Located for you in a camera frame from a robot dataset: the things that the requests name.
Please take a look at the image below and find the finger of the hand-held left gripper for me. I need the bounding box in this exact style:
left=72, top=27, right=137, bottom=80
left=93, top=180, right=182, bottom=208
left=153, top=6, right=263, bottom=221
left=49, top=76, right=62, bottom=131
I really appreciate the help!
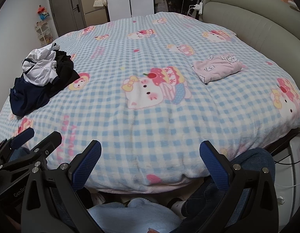
left=0, top=131, right=62, bottom=175
left=0, top=127, right=35, bottom=161

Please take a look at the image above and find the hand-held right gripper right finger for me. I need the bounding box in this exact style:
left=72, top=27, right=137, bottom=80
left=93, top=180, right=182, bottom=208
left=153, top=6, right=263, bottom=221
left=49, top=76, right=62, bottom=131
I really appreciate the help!
left=199, top=141, right=279, bottom=233

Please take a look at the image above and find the white charger plug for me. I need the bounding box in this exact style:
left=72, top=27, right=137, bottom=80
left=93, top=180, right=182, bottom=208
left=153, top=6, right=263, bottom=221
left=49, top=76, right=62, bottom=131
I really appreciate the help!
left=192, top=2, right=204, bottom=15

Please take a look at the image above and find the beige cabinet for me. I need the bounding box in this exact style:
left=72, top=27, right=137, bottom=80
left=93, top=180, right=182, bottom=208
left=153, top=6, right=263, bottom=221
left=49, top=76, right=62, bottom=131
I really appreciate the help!
left=81, top=0, right=109, bottom=28

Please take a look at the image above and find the white shelf rack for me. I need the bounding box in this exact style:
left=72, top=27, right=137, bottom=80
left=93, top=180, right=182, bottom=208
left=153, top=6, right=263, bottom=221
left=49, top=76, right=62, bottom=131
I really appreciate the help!
left=34, top=21, right=54, bottom=46

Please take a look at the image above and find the black cable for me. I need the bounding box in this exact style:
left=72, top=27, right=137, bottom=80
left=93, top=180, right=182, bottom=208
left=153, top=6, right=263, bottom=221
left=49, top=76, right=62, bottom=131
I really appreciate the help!
left=274, top=150, right=300, bottom=165

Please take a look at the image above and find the grey door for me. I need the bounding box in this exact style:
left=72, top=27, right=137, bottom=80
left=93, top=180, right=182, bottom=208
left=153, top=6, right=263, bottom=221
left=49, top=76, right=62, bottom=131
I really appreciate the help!
left=47, top=0, right=87, bottom=38

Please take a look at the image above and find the blue checked printed blanket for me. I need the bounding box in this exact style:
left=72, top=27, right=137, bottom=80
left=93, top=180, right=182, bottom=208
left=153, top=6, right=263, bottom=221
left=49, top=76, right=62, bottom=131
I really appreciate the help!
left=0, top=12, right=300, bottom=193

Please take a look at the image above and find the navy garment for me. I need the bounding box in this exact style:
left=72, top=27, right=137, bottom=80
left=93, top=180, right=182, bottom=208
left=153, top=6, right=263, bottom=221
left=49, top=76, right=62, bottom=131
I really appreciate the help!
left=10, top=76, right=65, bottom=117

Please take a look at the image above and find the white shirt with navy trim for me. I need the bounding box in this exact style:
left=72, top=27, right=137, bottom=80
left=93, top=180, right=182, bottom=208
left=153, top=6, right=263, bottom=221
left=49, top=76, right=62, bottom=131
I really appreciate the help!
left=21, top=42, right=60, bottom=86

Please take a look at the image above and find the black garment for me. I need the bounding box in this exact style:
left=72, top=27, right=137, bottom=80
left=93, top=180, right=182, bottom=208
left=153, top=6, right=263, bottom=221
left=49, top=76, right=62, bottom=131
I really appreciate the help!
left=51, top=50, right=80, bottom=90

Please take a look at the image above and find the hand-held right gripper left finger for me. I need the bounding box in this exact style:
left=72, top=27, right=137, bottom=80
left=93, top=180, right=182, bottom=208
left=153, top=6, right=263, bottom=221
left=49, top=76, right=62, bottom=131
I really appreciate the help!
left=21, top=139, right=109, bottom=233

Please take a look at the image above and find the white appliance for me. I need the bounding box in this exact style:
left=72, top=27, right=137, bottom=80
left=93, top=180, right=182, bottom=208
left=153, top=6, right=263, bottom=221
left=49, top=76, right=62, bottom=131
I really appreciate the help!
left=271, top=136, right=300, bottom=229

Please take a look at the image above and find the red-haired doll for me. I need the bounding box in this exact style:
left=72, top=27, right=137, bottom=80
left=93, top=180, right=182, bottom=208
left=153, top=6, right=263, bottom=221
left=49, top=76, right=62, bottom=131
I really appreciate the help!
left=38, top=5, right=50, bottom=21

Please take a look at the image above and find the pink folded printed garment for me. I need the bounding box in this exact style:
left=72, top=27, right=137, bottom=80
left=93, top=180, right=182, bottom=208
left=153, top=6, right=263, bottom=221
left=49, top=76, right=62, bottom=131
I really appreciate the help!
left=192, top=53, right=248, bottom=84

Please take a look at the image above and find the light blue fluffy cloth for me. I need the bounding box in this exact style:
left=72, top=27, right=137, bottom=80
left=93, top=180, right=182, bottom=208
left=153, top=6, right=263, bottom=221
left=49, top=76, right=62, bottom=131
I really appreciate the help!
left=87, top=197, right=182, bottom=233

